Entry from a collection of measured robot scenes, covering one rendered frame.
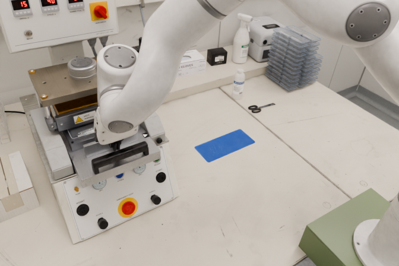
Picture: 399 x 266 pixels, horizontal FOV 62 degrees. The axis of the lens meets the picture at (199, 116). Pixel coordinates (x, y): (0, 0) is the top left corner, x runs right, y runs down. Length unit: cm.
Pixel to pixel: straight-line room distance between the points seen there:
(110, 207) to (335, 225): 63
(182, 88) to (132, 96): 95
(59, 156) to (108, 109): 35
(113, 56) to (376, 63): 46
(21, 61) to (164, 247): 99
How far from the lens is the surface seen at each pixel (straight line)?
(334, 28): 49
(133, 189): 102
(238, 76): 149
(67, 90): 95
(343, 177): 130
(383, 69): 62
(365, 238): 101
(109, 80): 65
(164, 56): 59
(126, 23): 163
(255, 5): 202
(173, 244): 100
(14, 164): 118
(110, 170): 89
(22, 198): 111
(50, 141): 97
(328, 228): 99
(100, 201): 100
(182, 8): 56
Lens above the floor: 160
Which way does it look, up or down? 36 degrees down
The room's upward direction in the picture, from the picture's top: 4 degrees clockwise
